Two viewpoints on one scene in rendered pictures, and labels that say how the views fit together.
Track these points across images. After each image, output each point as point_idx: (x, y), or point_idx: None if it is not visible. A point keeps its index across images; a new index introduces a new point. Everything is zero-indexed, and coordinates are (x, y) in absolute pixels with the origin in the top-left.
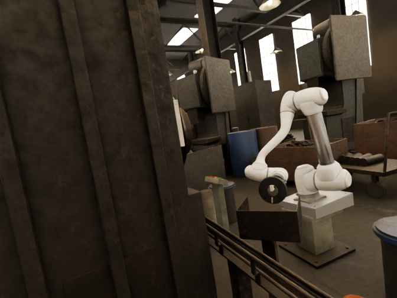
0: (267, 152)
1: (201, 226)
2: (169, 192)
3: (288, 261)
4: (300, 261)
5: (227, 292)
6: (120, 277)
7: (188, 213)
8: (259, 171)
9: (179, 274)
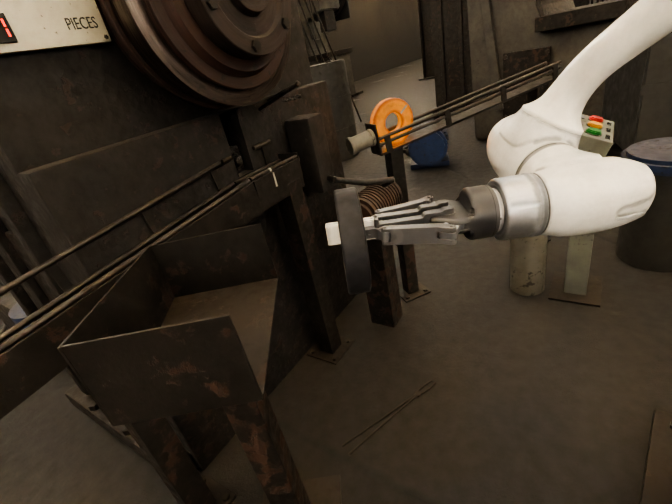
0: (600, 64)
1: (63, 242)
2: None
3: (597, 462)
4: (627, 499)
5: (386, 380)
6: (2, 251)
7: (34, 208)
8: (505, 148)
9: (54, 292)
